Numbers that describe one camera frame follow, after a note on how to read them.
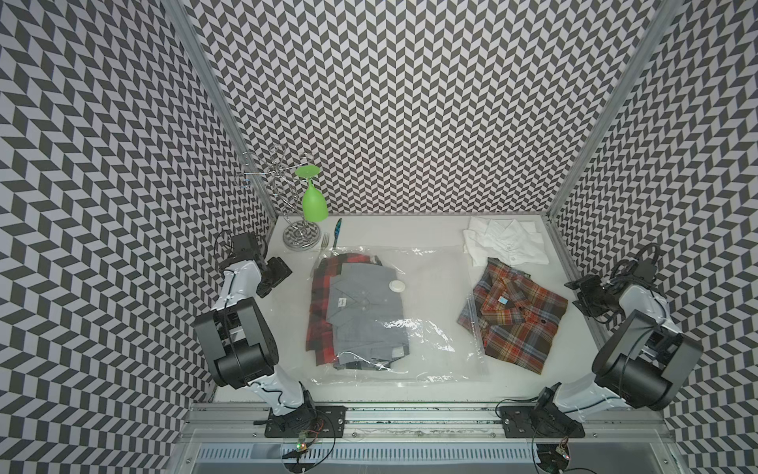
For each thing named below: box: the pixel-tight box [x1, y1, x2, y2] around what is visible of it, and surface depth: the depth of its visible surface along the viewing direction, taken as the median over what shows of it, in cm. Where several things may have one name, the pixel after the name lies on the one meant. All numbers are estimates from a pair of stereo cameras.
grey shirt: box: [325, 262, 411, 372], surface depth 86 cm
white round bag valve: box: [387, 279, 406, 294], surface depth 96 cm
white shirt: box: [462, 216, 550, 267], surface depth 110 cm
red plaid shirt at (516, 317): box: [456, 257, 568, 376], surface depth 90 cm
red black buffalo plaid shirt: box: [305, 252, 383, 367], surface depth 91 cm
